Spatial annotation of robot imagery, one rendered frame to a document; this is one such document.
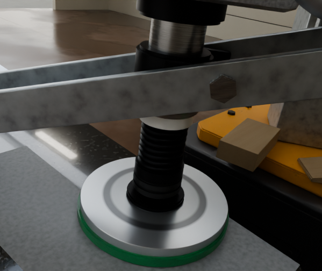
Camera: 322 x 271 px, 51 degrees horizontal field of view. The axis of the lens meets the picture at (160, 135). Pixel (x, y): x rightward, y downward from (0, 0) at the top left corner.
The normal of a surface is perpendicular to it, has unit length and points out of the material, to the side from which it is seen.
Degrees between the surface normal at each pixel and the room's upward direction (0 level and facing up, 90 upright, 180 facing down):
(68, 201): 0
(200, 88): 90
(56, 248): 0
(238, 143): 0
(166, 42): 90
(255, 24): 90
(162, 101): 90
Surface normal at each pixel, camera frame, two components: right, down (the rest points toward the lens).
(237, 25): -0.66, 0.26
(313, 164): -0.07, -0.89
